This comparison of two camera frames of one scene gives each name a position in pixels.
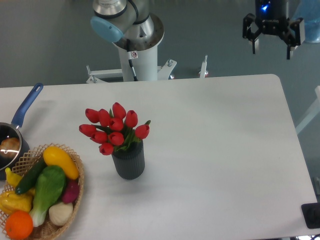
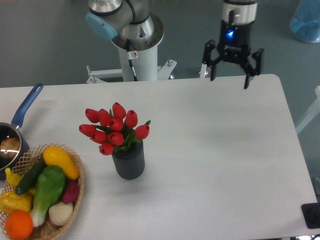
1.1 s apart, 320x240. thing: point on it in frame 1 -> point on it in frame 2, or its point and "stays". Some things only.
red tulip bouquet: x=113 y=132 stays
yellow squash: x=54 y=156 stays
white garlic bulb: x=61 y=213 stays
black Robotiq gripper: x=272 y=15 -> x=235 y=45
